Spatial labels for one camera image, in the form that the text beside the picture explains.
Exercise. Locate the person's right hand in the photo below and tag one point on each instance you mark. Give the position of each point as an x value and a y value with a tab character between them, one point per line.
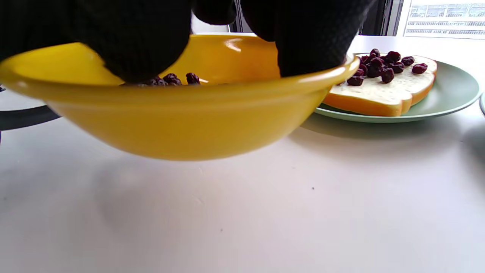
132	38

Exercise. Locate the pile of dried cranberries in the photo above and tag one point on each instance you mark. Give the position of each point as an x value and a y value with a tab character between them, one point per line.
172	79

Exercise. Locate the yellow bowl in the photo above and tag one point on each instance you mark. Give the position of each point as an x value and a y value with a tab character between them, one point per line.
189	125

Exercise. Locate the white toast slice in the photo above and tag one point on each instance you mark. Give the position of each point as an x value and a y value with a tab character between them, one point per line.
379	98

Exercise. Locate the light green plate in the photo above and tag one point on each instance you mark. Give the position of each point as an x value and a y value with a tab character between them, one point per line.
451	91

